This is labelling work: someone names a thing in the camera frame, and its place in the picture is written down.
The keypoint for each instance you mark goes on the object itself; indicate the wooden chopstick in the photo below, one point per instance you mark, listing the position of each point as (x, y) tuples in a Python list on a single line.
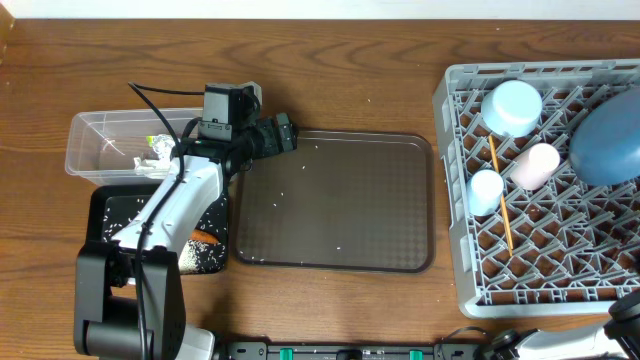
[(503, 207)]

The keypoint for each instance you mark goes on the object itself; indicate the dark blue plate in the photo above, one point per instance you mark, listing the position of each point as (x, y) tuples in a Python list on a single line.
[(604, 149)]

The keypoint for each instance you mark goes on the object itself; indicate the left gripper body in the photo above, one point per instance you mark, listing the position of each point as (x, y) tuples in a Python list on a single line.
[(262, 142)]

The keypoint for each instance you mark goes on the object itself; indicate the brown serving tray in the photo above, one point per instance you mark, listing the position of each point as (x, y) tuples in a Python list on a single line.
[(341, 200)]

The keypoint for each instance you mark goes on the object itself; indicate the grey dishwasher rack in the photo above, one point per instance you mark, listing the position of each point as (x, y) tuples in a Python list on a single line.
[(567, 248)]

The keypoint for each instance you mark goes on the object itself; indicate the black waste tray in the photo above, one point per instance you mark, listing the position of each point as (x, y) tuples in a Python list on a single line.
[(98, 200)]

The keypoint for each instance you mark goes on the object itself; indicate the orange carrot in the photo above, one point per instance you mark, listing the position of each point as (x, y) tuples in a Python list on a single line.
[(204, 237)]

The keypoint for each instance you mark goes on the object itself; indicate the clear plastic bin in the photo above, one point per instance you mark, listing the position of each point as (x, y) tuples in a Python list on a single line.
[(102, 144)]

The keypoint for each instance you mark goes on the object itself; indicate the light blue bowl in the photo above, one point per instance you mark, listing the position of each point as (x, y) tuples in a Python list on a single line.
[(512, 109)]

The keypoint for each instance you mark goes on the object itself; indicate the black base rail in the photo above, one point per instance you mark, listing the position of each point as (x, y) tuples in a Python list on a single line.
[(463, 343)]

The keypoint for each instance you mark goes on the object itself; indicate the white pink cup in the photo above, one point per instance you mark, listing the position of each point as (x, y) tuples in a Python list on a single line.
[(535, 166)]

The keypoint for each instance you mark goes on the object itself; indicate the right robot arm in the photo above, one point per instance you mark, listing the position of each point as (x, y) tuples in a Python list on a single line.
[(618, 338)]

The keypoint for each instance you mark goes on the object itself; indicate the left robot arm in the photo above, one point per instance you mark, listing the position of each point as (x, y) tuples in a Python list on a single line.
[(129, 302)]

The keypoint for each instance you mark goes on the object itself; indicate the light blue cup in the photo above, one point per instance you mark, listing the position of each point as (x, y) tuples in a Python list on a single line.
[(484, 191)]

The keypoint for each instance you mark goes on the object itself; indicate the white rice pile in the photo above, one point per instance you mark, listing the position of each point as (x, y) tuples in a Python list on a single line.
[(197, 257)]

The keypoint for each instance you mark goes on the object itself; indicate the foil snack wrapper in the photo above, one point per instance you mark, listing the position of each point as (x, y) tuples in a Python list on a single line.
[(162, 145)]

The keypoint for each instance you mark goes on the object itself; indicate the white tissue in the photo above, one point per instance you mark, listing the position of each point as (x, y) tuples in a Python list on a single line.
[(152, 168)]

